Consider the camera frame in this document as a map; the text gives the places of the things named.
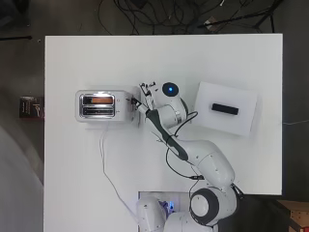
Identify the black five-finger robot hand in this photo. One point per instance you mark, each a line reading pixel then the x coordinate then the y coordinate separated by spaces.
pixel 147 93

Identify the white steel toaster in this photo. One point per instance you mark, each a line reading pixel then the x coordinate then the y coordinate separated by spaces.
pixel 122 109

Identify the slice of toast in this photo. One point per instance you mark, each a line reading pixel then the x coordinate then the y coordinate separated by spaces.
pixel 102 100

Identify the white seven-joint robot arm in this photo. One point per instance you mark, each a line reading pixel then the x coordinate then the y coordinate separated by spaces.
pixel 209 161

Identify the black block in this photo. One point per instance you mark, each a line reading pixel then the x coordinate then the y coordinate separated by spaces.
pixel 225 109

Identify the white flat box stand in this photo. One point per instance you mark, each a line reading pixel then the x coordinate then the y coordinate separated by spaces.
pixel 225 127

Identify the dark printed box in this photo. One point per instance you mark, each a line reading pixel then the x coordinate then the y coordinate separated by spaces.
pixel 31 107

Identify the black rod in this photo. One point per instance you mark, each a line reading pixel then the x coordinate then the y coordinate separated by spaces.
pixel 16 37

